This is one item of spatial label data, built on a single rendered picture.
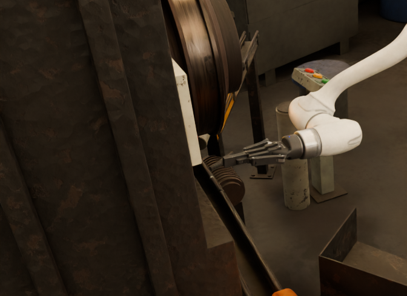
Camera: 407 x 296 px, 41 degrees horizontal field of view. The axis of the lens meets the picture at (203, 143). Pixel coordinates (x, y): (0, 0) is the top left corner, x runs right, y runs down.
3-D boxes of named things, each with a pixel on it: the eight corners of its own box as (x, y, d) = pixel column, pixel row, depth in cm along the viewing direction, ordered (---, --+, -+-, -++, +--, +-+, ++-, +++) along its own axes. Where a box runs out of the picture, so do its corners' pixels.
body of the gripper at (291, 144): (303, 163, 162) (275, 169, 160) (291, 150, 170) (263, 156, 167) (303, 140, 159) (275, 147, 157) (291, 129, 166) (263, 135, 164)
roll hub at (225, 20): (231, 112, 135) (215, 2, 122) (197, 76, 159) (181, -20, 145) (251, 106, 136) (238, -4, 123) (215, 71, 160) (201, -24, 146)
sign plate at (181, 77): (192, 166, 99) (174, 76, 90) (158, 112, 121) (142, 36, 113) (203, 163, 100) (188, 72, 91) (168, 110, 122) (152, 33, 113)
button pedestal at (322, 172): (320, 206, 254) (314, 87, 224) (297, 181, 274) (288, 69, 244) (350, 197, 257) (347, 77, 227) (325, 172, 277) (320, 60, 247)
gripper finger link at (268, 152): (280, 155, 163) (282, 158, 162) (246, 164, 160) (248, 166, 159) (280, 144, 162) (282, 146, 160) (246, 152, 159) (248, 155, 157)
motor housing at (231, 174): (229, 296, 213) (210, 185, 187) (212, 262, 232) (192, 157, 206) (260, 286, 216) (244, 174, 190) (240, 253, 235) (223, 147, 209)
